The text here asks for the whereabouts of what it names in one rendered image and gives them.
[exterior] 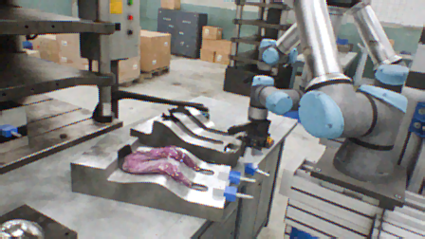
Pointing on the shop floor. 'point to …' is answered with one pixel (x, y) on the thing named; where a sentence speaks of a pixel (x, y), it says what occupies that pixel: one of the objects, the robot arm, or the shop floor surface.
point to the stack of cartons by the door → (214, 46)
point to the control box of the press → (121, 9)
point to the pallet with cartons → (155, 53)
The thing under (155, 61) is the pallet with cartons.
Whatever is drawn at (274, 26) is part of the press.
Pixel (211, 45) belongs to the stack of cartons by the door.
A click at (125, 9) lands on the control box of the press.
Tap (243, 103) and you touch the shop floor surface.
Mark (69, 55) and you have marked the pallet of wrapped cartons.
